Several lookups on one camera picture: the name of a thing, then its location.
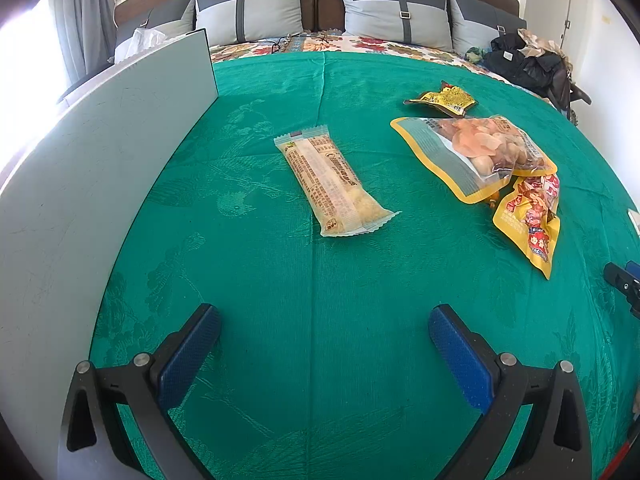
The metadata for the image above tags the green blanket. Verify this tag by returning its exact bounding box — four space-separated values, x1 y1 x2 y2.
90 50 640 480

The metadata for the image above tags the grey board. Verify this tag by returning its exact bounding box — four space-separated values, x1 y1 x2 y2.
0 27 219 480

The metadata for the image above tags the grey curtain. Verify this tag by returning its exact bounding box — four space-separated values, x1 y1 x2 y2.
47 0 118 96

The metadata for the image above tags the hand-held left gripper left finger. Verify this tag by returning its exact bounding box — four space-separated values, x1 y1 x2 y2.
57 303 222 480

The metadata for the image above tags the long yellow brown snack packet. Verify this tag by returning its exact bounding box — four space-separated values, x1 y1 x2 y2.
403 81 478 115

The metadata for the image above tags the dark brown handbag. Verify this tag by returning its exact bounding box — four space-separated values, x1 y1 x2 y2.
537 55 593 122

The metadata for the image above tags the pale long snack bar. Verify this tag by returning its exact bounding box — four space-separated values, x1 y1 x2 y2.
274 127 402 238

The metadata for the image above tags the yellow red snack packet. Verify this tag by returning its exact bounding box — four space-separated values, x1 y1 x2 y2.
492 174 561 281

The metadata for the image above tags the white door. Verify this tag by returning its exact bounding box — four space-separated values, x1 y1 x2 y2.
525 0 576 51

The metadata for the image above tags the beige patterned cloth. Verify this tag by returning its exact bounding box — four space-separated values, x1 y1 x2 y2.
517 27 557 59

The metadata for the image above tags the black cable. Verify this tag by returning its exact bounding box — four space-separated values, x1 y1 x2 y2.
270 35 301 56

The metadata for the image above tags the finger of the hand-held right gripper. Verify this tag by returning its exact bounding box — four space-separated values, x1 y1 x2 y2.
603 260 640 320

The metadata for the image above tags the clear plastic bag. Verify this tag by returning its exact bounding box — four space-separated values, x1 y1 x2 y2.
122 27 166 58

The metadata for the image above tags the grey two-tone pillow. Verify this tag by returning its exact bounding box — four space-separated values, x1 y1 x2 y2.
446 0 528 53
334 0 448 46
194 0 307 46
114 0 197 63

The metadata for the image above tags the red garment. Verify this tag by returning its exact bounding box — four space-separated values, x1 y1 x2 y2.
597 435 640 480

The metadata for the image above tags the clear yellow-edged peanut bag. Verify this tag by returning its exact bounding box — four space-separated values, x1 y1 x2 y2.
390 115 558 205

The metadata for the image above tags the black jacket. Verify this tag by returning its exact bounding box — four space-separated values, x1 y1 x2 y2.
480 35 566 92

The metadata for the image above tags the floral bedsheet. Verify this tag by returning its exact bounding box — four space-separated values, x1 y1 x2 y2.
207 30 571 111

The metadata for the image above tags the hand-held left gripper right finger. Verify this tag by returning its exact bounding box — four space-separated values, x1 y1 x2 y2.
428 304 593 480

